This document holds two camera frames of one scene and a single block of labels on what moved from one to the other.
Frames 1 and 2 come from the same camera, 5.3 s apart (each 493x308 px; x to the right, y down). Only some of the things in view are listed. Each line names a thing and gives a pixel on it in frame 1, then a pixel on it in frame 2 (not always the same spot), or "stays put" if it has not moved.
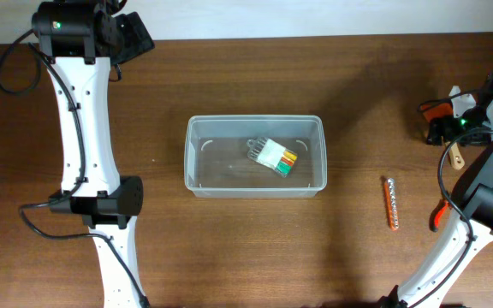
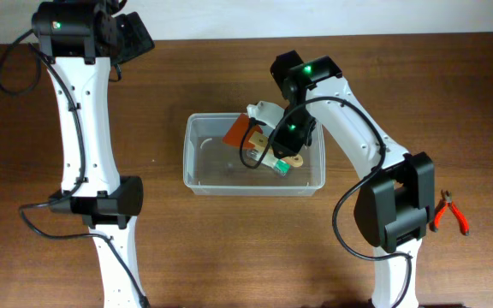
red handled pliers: [436, 214] stays put
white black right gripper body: [476, 120] → [295, 131]
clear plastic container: [252, 156] stays put
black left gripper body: [136, 39] stays put
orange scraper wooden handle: [435, 110] → [246, 132]
